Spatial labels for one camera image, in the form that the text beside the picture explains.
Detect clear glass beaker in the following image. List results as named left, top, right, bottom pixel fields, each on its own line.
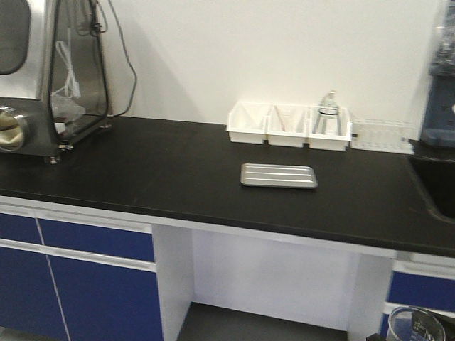
left=386, top=306, right=446, bottom=341

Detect silver metal tray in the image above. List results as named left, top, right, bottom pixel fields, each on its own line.
left=240, top=163, right=319, bottom=189

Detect blue white bench cabinet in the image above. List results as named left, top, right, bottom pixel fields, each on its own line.
left=1, top=197, right=193, bottom=340

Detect left white storage bin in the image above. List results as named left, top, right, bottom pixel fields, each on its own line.
left=226, top=102, right=272, bottom=144

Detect white storage bin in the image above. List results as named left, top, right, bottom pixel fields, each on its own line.
left=308, top=106, right=352, bottom=151
left=226, top=102, right=272, bottom=144
left=267, top=104, right=309, bottom=148

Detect middle white storage bin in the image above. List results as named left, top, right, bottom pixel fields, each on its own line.
left=267, top=104, right=309, bottom=148

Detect right white storage bin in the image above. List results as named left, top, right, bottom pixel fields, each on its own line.
left=308, top=106, right=352, bottom=151

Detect glass alcohol lamp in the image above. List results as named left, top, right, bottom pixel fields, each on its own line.
left=318, top=90, right=340, bottom=118

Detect white test tube rack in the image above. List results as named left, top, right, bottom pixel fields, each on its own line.
left=350, top=118, right=414, bottom=155

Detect stainless steel glove box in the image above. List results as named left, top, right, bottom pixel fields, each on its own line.
left=1, top=1, right=110, bottom=163

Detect black sink basin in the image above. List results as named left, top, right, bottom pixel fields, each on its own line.
left=407, top=140, right=454, bottom=224

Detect blue lab machine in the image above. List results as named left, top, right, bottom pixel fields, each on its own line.
left=420, top=1, right=454, bottom=148

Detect blue right cabinet drawers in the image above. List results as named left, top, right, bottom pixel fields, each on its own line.
left=380, top=253, right=454, bottom=337

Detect black wire tripod stand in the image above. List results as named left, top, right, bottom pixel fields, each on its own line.
left=312, top=110, right=343, bottom=136

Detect grey power cable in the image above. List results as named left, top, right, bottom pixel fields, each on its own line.
left=106, top=0, right=138, bottom=118

